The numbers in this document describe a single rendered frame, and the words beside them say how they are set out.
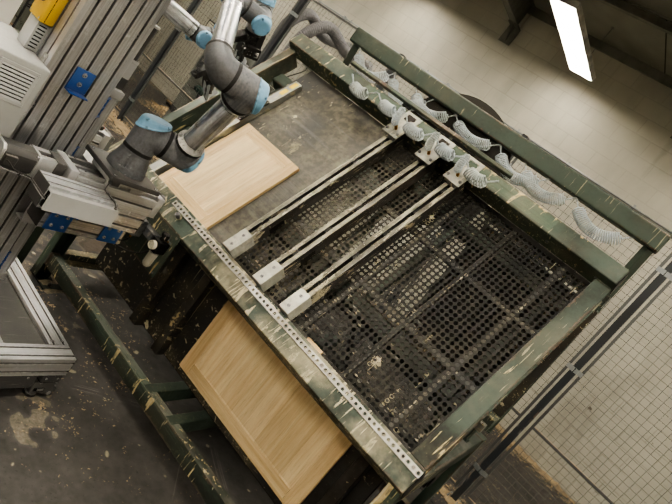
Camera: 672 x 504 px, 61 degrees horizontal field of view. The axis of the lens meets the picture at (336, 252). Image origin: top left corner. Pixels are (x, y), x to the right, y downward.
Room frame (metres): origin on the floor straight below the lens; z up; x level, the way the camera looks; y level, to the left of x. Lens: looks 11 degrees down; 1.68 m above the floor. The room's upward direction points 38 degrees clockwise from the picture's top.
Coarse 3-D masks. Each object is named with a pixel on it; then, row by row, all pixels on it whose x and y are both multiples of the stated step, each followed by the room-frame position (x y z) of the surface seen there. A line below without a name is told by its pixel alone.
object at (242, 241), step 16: (400, 112) 2.87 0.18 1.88; (384, 128) 2.93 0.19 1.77; (400, 128) 2.94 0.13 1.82; (384, 144) 2.91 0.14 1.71; (400, 144) 3.00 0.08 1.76; (352, 160) 2.82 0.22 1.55; (368, 160) 2.85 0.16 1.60; (336, 176) 2.75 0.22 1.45; (352, 176) 2.83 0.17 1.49; (304, 192) 2.67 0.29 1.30; (320, 192) 2.69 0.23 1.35; (288, 208) 2.60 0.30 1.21; (304, 208) 2.67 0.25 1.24; (256, 224) 2.53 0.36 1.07; (272, 224) 2.55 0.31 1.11; (240, 240) 2.46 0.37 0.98; (256, 240) 2.52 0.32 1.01
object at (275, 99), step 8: (288, 88) 3.20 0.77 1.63; (296, 88) 3.21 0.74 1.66; (272, 96) 3.15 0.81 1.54; (280, 96) 3.15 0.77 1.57; (288, 96) 3.19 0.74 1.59; (272, 104) 3.13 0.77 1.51; (264, 112) 3.12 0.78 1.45; (248, 120) 3.06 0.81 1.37; (232, 128) 3.00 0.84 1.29; (216, 136) 2.94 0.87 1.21; (208, 144) 2.93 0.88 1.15; (160, 160) 2.79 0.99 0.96; (152, 168) 2.76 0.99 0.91; (160, 168) 2.77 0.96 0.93; (168, 168) 2.81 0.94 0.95
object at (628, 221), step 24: (384, 48) 3.67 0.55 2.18; (408, 72) 3.56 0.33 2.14; (432, 96) 3.46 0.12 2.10; (456, 96) 3.40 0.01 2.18; (480, 120) 3.31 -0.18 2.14; (504, 144) 3.22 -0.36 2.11; (528, 144) 3.17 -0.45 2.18; (552, 168) 3.09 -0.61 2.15; (576, 192) 3.01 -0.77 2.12; (600, 192) 2.97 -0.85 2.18; (624, 216) 2.90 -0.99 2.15; (648, 240) 2.83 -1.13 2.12; (576, 336) 2.93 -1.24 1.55
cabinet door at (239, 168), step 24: (216, 144) 2.92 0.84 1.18; (240, 144) 2.93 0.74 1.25; (264, 144) 2.94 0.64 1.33; (216, 168) 2.81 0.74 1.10; (240, 168) 2.82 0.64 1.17; (264, 168) 2.83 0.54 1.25; (288, 168) 2.83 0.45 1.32; (192, 192) 2.70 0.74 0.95; (216, 192) 2.71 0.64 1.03; (240, 192) 2.72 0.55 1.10; (264, 192) 2.74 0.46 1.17; (216, 216) 2.61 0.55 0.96
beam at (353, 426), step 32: (160, 192) 2.64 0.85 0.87; (192, 256) 2.50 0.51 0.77; (224, 256) 2.43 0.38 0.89; (224, 288) 2.32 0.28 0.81; (256, 320) 2.23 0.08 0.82; (288, 320) 2.24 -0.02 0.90; (288, 352) 2.14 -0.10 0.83; (320, 384) 2.07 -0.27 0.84; (352, 416) 1.99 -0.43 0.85; (384, 448) 1.93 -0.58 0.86; (384, 480) 1.93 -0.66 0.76; (416, 480) 1.87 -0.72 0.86
